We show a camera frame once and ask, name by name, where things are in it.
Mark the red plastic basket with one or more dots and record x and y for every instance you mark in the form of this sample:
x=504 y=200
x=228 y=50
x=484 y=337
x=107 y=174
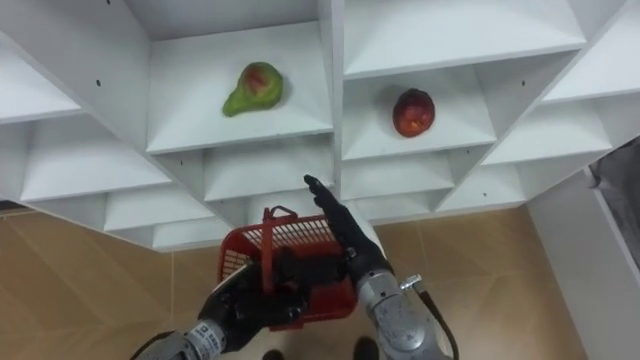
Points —
x=300 y=237

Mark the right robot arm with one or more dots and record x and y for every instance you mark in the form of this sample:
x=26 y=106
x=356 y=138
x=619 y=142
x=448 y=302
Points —
x=400 y=320

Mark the red apple soft toy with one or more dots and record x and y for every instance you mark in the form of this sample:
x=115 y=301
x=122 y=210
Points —
x=413 y=113

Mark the green pear soft toy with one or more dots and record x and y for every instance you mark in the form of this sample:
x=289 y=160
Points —
x=255 y=87

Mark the white shelf unit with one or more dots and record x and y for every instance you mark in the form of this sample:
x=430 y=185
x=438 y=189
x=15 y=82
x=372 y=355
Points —
x=250 y=125

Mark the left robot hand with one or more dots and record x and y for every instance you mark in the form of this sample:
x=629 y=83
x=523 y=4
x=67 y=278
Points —
x=250 y=305

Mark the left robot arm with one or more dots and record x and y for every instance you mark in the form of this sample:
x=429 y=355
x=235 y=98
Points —
x=182 y=342

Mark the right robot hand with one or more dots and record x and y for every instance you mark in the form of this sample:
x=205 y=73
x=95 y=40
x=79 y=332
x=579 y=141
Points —
x=340 y=225

